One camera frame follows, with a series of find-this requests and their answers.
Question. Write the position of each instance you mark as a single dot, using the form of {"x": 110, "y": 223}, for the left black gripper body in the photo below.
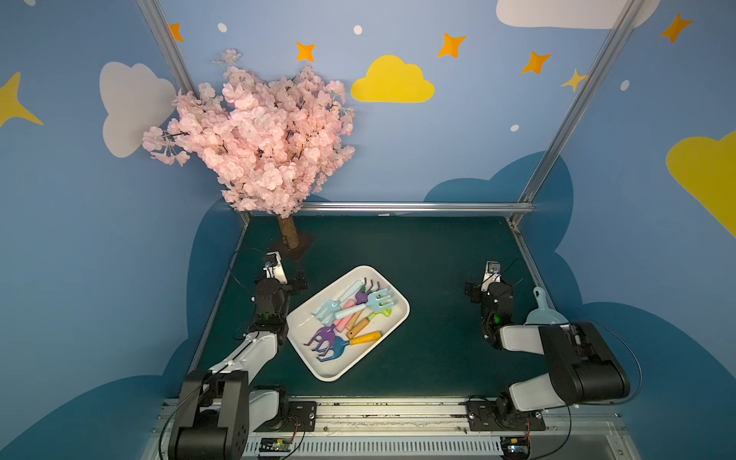
{"x": 293, "y": 285}

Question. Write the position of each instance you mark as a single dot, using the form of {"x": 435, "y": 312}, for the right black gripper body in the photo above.
{"x": 474, "y": 290}

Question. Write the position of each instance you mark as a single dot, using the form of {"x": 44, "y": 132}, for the white plastic storage box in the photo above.
{"x": 303, "y": 326}

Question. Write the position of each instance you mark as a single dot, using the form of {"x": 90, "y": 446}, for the light blue fork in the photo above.
{"x": 378, "y": 301}
{"x": 326, "y": 313}

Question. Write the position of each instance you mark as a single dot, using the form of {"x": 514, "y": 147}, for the purple fork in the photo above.
{"x": 361, "y": 298}

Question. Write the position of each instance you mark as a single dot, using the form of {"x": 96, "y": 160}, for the lime fork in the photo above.
{"x": 362, "y": 324}

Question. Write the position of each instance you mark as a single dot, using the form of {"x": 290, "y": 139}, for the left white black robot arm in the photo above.
{"x": 217, "y": 408}

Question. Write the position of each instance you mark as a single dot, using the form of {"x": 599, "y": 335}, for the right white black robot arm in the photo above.
{"x": 581, "y": 367}

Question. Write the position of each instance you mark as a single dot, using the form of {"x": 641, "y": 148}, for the light blue dustpan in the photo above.
{"x": 544, "y": 314}

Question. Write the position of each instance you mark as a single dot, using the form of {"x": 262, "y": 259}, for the right control board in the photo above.
{"x": 515, "y": 448}

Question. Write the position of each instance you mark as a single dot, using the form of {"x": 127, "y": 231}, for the control board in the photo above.
{"x": 275, "y": 447}
{"x": 515, "y": 448}

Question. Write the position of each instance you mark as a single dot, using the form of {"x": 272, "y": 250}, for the left control board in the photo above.
{"x": 275, "y": 447}

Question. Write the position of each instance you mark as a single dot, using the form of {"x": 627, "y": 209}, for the pink cherry blossom tree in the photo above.
{"x": 271, "y": 144}

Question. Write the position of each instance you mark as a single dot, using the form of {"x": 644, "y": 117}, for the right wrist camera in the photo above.
{"x": 492, "y": 274}

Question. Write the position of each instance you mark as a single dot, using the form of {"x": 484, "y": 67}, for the purple rake, pink handle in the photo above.
{"x": 324, "y": 338}

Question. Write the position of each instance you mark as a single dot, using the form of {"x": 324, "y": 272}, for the blue rake, orange handle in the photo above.
{"x": 337, "y": 350}

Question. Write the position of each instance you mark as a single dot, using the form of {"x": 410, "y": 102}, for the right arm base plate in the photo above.
{"x": 487, "y": 415}

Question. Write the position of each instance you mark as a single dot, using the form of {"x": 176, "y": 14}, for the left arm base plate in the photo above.
{"x": 299, "y": 416}

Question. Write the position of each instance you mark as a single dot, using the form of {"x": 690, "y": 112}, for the aluminium frame back bar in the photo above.
{"x": 424, "y": 208}

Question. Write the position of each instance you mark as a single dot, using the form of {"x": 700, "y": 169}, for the aluminium rail front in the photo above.
{"x": 438, "y": 428}

